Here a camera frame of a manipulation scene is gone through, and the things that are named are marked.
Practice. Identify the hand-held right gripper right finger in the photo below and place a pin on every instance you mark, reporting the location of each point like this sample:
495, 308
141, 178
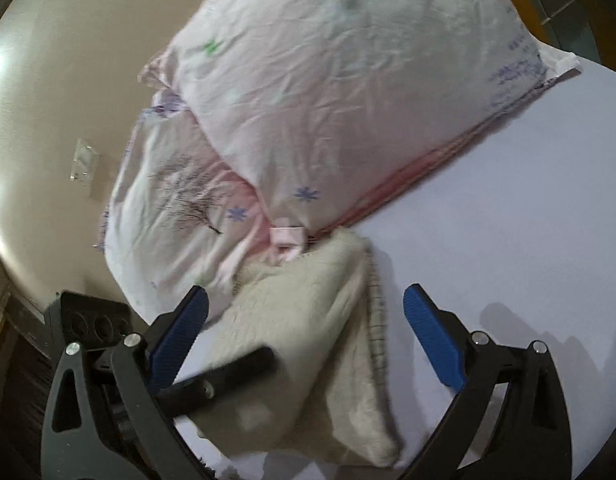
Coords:
432, 336

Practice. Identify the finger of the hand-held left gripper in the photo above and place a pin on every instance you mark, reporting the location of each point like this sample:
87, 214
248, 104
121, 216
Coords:
227, 371

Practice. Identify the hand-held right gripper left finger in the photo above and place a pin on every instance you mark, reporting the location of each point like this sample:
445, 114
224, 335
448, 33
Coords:
180, 336

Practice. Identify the cream fleece garment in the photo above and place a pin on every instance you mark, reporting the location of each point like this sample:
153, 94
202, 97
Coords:
293, 340

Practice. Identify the dark wooden furniture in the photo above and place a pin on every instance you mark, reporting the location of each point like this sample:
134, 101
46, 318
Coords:
12, 390

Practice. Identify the pink tree-print pillow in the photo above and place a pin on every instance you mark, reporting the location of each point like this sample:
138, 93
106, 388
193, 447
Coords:
172, 220

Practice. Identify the white bed sheet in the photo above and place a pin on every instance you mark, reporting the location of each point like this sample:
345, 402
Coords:
513, 220

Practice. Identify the pink floral pillow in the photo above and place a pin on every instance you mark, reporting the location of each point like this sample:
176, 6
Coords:
348, 95

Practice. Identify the white wall switch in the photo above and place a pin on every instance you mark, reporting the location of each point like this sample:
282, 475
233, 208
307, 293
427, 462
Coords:
82, 161

